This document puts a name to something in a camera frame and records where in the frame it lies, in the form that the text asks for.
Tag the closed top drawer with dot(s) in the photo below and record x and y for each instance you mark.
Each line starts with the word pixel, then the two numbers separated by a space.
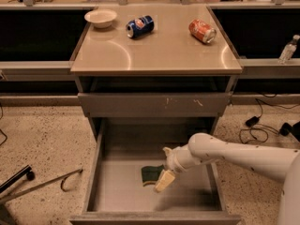
pixel 153 104

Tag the open middle drawer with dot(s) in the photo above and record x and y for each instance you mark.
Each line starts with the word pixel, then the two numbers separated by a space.
pixel 116 194

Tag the blue soda can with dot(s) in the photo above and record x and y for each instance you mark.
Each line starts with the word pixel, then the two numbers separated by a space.
pixel 140 27

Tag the metal rod with hook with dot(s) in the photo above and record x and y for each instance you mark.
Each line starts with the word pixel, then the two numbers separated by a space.
pixel 42 185

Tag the white ceramic bowl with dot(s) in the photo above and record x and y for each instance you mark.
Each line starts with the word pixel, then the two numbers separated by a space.
pixel 101 18

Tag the black stand leg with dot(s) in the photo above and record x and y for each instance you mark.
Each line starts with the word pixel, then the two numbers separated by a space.
pixel 25 171

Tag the orange soda can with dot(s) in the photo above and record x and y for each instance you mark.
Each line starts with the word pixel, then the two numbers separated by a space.
pixel 202 31

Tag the clear plastic water bottle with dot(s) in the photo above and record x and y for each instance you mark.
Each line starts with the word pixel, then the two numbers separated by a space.
pixel 289 50

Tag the black power adapter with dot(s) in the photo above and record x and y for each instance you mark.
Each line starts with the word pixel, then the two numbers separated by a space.
pixel 252 121

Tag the grey drawer cabinet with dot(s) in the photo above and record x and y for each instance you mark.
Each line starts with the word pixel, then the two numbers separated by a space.
pixel 168 60

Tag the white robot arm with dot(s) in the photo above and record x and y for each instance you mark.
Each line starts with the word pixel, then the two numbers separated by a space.
pixel 280 164

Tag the black office chair base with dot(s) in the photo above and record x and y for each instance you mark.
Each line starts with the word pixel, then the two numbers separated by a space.
pixel 287 129

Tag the green yellow sponge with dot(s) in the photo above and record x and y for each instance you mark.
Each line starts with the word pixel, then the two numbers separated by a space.
pixel 150 174

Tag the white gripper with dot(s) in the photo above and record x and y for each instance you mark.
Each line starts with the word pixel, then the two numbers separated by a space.
pixel 172 161

